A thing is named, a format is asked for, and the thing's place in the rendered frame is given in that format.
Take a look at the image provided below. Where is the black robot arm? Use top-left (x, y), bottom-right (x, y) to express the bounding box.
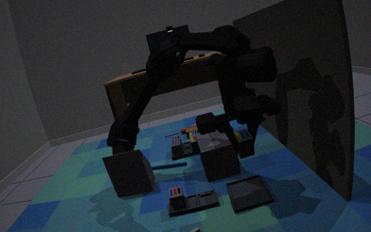
top-left (106, 25), bottom-right (278, 155)

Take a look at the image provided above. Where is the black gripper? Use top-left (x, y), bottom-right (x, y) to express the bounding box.
top-left (195, 82), bottom-right (281, 152)

